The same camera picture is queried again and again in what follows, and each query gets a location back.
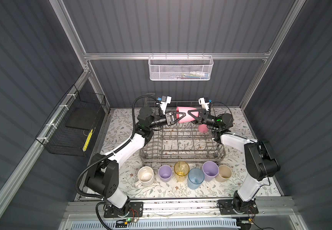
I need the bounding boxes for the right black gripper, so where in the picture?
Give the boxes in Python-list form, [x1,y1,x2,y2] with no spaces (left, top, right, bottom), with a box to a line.
[184,113,220,131]

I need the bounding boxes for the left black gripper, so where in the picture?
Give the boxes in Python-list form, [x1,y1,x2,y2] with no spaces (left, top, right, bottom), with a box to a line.
[147,112,185,131]

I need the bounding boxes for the pink plastic cup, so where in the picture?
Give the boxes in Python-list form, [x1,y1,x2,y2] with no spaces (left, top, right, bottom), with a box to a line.
[176,106,197,124]
[198,124,209,133]

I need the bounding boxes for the white ceramic mug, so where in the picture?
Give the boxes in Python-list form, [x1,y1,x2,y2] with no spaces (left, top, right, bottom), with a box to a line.
[134,166,154,188]

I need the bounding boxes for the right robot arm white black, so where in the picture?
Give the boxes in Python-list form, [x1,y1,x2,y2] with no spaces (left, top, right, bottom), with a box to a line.
[187,102,280,214]

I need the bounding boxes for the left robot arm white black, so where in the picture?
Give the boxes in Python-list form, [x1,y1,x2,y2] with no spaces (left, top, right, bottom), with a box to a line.
[75,95,187,212]

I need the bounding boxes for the items in white basket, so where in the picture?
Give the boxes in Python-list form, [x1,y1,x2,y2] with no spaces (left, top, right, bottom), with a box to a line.
[181,71,210,80]

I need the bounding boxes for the large lilac plastic cup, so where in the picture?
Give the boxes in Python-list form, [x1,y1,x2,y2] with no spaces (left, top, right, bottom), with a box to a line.
[202,161,219,182]

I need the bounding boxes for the yellow transparent cup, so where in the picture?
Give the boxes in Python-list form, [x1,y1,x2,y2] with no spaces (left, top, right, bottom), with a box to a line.
[174,161,190,182]

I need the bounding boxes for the blue transparent cup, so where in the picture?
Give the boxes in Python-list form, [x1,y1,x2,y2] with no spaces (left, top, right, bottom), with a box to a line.
[188,168,205,190]

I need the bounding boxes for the small lilac plastic cup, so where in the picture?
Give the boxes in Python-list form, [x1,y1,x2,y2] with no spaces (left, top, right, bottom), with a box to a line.
[158,165,173,183]

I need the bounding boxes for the beige plastic cup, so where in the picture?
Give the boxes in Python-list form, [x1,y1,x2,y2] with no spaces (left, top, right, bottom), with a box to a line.
[215,165,232,183]

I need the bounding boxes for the yellow brush in basket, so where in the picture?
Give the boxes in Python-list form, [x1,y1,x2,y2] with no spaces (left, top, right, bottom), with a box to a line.
[82,129,94,152]

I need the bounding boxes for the white vented front panel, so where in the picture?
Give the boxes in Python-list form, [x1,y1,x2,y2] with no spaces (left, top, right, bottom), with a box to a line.
[68,218,240,230]

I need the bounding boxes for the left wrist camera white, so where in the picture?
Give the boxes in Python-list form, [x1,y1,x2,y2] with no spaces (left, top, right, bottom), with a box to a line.
[157,96,172,115]

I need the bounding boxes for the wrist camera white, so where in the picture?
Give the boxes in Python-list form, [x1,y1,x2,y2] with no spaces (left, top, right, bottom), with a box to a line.
[198,97,211,111]
[157,96,172,115]

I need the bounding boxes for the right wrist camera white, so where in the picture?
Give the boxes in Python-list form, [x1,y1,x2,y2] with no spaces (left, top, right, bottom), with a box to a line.
[198,97,211,111]

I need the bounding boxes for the grey wire dish rack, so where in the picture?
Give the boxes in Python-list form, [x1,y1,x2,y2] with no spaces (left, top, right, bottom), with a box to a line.
[132,95,233,164]

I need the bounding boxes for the white mesh wall basket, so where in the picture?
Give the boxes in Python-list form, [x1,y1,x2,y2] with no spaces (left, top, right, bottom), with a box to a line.
[148,55,214,81]

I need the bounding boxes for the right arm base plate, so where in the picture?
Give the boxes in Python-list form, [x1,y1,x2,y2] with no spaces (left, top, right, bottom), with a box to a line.
[217,199,259,215]

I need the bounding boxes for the black wire wall basket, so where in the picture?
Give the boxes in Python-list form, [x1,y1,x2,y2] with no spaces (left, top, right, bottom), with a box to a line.
[36,86,107,157]

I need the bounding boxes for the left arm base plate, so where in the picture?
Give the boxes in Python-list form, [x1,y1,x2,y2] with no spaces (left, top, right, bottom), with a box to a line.
[103,201,144,218]

